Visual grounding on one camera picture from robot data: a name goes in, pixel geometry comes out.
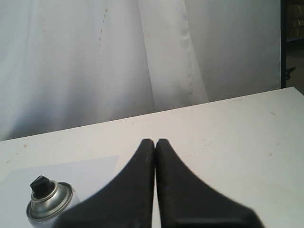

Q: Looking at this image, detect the white backdrop curtain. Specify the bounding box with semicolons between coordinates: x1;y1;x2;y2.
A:
0;0;282;140

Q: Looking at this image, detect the spray can with dots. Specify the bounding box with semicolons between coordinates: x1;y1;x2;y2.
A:
26;175;80;228

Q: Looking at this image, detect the black metal stand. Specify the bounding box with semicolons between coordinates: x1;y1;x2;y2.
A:
280;0;304;88

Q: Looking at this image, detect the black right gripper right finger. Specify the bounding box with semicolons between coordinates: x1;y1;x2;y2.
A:
155;139;264;228

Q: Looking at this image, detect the white paper sheet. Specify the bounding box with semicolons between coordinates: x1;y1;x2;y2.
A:
0;156;118;228

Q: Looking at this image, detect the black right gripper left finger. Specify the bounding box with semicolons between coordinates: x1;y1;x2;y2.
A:
53;139;155;228

